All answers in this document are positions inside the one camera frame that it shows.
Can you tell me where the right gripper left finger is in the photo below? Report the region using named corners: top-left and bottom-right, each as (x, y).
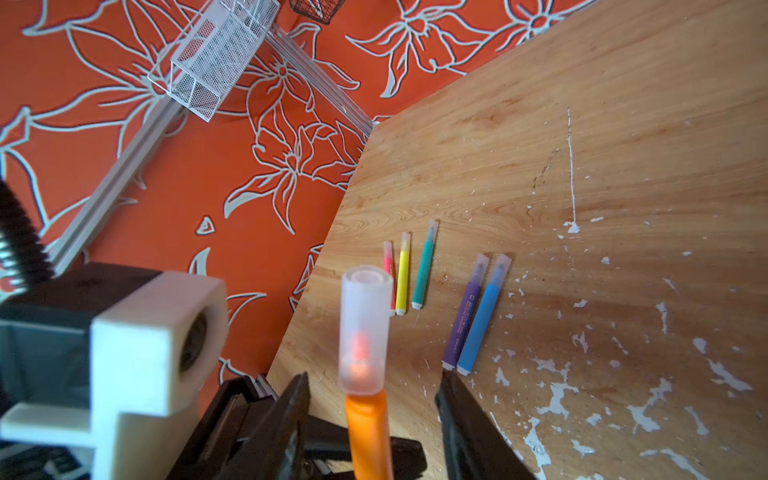
top-left (212, 373), bottom-right (311, 479)

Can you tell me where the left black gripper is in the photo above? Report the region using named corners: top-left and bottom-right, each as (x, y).
top-left (168, 374), bottom-right (427, 479)

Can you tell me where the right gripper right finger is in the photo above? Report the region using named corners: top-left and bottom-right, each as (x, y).
top-left (435, 370), bottom-right (535, 480)

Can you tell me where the green marker pen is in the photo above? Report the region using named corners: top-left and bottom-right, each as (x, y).
top-left (412, 220), bottom-right (439, 310)

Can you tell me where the blue marker pen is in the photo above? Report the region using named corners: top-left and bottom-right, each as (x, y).
top-left (457, 254), bottom-right (512, 376)

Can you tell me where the purple marker pen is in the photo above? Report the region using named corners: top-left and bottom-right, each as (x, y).
top-left (442, 254), bottom-right (490, 370)

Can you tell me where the yellow marker pen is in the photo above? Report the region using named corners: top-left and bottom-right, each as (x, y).
top-left (395, 232), bottom-right (411, 316)

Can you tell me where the pink marker pen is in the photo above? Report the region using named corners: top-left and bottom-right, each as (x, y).
top-left (383, 241), bottom-right (397, 316)

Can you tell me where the orange marker pen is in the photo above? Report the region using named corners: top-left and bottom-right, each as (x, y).
top-left (345, 390), bottom-right (394, 480)

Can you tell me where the white mesh basket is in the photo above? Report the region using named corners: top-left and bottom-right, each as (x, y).
top-left (148, 1), bottom-right (280, 122)

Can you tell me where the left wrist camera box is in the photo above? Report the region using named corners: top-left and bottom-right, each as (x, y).
top-left (1, 263), bottom-right (229, 479)

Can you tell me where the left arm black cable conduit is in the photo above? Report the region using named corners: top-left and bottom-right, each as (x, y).
top-left (0, 179), bottom-right (55, 289)

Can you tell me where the black wire basket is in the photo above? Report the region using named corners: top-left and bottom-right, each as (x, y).
top-left (289, 0), bottom-right (345, 25)

